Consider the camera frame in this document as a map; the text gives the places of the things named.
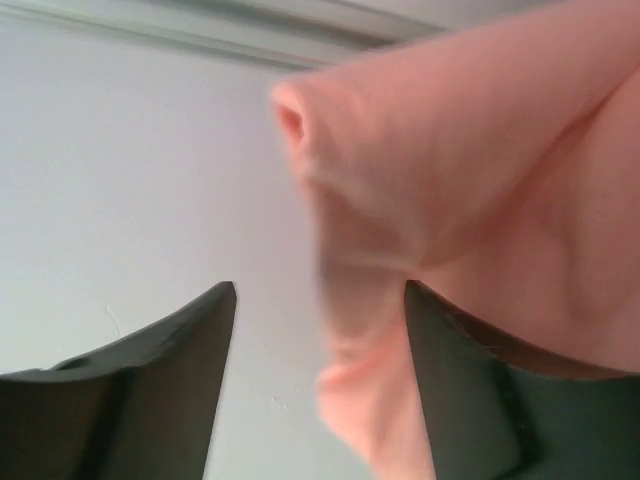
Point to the aluminium frame rail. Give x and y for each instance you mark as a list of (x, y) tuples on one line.
[(291, 35)]

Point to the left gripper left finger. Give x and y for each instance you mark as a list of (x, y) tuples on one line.
[(142, 407)]

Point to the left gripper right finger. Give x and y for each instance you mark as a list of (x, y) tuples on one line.
[(494, 410)]

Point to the pink t shirt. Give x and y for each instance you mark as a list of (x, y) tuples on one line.
[(499, 166)]

